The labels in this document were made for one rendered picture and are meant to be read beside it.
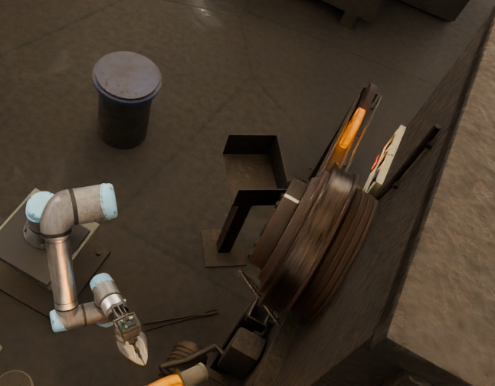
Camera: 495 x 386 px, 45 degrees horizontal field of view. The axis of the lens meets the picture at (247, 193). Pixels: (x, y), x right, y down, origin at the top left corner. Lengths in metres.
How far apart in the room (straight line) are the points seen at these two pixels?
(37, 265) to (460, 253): 1.77
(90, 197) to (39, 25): 1.92
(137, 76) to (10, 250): 0.99
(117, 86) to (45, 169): 0.57
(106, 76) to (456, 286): 2.14
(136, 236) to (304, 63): 1.61
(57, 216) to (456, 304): 1.27
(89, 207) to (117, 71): 1.11
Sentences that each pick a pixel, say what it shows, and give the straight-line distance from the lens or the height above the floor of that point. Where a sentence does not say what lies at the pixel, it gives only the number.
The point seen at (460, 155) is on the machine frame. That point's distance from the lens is 1.22.
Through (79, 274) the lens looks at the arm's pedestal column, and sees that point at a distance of 2.78.
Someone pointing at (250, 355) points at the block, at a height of 0.80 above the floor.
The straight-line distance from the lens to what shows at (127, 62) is 2.95.
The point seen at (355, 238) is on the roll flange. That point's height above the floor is 1.31.
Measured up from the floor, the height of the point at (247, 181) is 0.60.
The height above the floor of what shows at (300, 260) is 1.27.
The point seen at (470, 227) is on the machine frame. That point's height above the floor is 1.76.
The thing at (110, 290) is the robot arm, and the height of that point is 0.69.
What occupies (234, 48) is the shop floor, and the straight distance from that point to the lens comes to 3.76.
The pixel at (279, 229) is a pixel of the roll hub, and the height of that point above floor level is 1.22.
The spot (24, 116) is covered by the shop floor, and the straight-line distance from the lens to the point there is 3.28.
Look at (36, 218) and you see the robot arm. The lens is 2.33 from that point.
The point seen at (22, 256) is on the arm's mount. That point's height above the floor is 0.32.
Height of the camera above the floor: 2.57
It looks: 55 degrees down
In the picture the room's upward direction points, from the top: 24 degrees clockwise
